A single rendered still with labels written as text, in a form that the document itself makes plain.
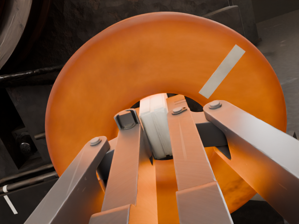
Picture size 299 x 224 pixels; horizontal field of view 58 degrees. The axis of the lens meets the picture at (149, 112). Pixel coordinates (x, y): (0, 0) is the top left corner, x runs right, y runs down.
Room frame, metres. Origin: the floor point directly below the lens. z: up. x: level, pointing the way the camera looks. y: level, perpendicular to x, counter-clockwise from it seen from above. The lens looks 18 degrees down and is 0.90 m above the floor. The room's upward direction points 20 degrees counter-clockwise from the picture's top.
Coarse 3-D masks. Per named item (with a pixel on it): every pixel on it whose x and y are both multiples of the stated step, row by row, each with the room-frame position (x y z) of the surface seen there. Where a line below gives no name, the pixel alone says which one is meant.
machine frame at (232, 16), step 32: (64, 0) 0.56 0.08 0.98; (96, 0) 0.55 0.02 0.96; (128, 0) 0.55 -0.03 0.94; (160, 0) 0.54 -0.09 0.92; (192, 0) 0.53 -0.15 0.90; (224, 0) 0.53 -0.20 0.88; (64, 32) 0.56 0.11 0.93; (96, 32) 0.56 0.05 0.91; (32, 64) 0.58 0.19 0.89; (0, 96) 0.60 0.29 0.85; (32, 96) 0.52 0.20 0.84; (0, 128) 0.55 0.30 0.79; (32, 128) 0.52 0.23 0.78; (0, 160) 0.54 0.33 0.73; (32, 160) 0.56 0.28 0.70
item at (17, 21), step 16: (16, 0) 0.41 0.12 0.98; (32, 0) 0.41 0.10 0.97; (0, 16) 0.42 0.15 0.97; (16, 16) 0.41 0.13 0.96; (32, 16) 0.45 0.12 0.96; (0, 32) 0.42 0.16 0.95; (16, 32) 0.41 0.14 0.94; (32, 32) 0.48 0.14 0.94; (0, 48) 0.42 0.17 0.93; (16, 48) 0.42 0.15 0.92; (0, 64) 0.42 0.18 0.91
